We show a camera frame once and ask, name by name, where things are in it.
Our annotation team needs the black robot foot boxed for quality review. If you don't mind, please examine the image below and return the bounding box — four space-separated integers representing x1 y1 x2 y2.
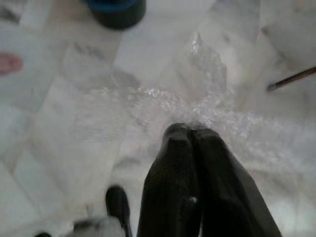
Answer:
105 186 132 237

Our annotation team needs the thin brown stick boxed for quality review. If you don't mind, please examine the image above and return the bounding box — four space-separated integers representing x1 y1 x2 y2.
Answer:
267 66 316 93

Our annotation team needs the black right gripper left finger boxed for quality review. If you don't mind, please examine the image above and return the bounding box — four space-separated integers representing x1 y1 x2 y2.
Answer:
136 123 203 237

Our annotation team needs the black and blue rubbish bin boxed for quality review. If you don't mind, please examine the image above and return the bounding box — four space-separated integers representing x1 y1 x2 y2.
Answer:
85 0 147 31

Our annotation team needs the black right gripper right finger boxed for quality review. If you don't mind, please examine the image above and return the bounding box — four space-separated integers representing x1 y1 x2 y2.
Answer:
191 128 284 237

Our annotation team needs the clear bubble wrap sheet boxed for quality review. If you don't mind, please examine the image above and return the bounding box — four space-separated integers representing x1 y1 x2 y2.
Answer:
71 31 316 178

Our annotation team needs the small red round object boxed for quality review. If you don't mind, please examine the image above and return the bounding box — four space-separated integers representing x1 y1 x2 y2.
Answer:
0 51 24 75

